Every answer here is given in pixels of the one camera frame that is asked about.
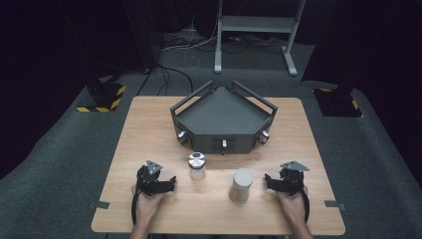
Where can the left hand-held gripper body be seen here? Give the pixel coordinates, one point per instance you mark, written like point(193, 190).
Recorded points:
point(148, 181)

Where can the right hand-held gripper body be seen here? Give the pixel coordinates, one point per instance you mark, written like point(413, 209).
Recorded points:
point(292, 181)

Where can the tall jar with white lid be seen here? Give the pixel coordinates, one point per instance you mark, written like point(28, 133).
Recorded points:
point(241, 186)

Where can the glass shaker with metal lid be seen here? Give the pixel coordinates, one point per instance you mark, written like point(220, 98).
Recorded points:
point(197, 167)

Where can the dark grey corner rack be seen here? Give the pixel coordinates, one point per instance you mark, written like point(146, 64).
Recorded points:
point(222, 116)

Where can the person's right hand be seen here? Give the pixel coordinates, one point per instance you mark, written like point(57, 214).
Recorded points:
point(292, 207)

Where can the person's left hand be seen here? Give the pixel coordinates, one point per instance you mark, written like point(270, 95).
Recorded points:
point(147, 207)

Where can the grey tape strip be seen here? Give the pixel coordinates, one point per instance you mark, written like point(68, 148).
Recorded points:
point(99, 204)
point(335, 204)

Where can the black yellow-striped stand base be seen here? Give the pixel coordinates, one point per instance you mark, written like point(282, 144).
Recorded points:
point(104, 96)
point(336, 104)

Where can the grey metal stand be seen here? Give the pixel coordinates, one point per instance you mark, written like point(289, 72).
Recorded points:
point(257, 24)

